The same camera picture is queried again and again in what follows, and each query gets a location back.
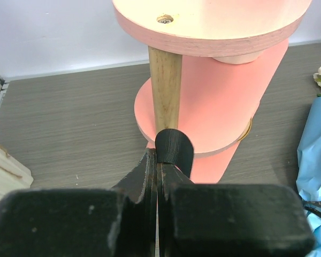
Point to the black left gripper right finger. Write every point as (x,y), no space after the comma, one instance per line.
(229,219)

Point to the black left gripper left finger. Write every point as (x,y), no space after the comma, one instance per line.
(120,221)

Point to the black ribbon gold lettering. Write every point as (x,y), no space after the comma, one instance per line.
(175,148)

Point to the blue wrapping paper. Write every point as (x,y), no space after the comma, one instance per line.
(308,181)

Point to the white ribbed ceramic vase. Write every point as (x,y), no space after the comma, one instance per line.
(13,174)

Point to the pink three-tier wooden shelf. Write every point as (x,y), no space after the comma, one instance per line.
(213,103)

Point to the white bowl on shelf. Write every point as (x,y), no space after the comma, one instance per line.
(239,59)

